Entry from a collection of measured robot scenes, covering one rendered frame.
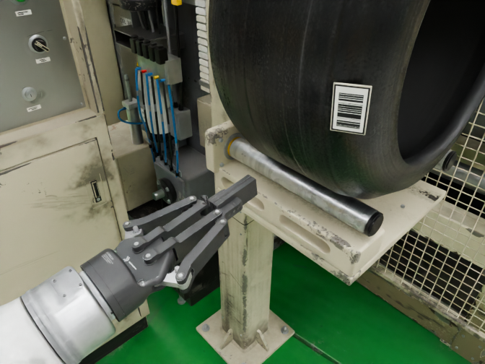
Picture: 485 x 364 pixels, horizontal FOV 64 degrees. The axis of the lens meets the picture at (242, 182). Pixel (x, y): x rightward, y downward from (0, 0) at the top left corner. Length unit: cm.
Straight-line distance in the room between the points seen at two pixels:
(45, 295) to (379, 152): 41
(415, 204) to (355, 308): 87
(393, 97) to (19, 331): 45
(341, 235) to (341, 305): 103
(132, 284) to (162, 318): 121
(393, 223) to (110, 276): 58
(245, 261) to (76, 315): 78
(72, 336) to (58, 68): 71
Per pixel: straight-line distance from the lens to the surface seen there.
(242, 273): 119
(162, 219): 50
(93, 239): 120
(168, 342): 158
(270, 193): 76
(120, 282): 43
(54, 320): 42
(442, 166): 87
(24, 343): 42
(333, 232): 69
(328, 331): 162
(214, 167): 82
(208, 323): 159
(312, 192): 69
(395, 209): 87
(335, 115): 46
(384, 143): 52
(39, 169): 103
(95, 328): 43
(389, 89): 48
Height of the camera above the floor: 132
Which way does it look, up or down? 36 degrees down
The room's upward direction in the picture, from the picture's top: straight up
